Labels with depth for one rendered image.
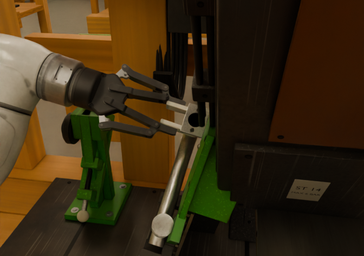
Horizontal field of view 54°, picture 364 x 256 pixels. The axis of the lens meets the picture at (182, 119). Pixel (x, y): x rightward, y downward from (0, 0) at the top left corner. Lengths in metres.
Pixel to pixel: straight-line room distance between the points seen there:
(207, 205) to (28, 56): 0.40
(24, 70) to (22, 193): 0.52
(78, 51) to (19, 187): 0.43
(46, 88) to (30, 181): 0.53
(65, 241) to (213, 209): 0.42
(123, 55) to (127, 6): 0.12
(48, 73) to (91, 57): 0.39
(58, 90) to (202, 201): 0.31
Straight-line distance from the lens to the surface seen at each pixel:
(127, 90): 0.66
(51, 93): 0.67
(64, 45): 1.06
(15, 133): 0.70
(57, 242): 0.91
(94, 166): 0.87
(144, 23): 0.87
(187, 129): 0.63
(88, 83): 0.65
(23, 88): 0.68
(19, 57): 0.69
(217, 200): 0.60
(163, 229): 0.64
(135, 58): 0.90
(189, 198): 0.58
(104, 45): 1.01
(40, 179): 1.16
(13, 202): 1.10
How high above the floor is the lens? 1.53
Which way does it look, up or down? 27 degrees down
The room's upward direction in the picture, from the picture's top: straight up
